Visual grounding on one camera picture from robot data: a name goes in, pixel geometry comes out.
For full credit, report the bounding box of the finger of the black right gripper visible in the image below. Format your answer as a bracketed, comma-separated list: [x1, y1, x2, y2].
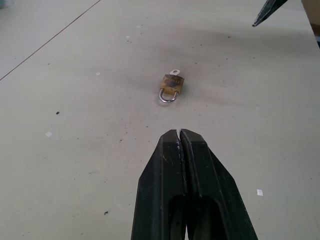
[251, 0, 289, 28]

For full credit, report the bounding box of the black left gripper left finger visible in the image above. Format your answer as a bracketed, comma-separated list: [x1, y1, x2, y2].
[130, 129, 189, 240]

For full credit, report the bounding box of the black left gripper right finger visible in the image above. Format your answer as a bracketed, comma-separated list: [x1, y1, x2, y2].
[179, 128, 259, 240]

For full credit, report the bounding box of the brass padlock with steel shackle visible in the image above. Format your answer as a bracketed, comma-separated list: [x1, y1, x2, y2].
[158, 73, 185, 103]

